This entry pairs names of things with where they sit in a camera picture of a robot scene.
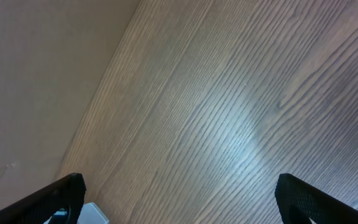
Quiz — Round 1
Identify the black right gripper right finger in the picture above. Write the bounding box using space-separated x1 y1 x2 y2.
275 173 358 224

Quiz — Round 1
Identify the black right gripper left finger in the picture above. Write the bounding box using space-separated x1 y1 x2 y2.
0 173 86 224

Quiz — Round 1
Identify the white block under right gripper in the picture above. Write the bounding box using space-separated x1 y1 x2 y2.
44 202 109 224

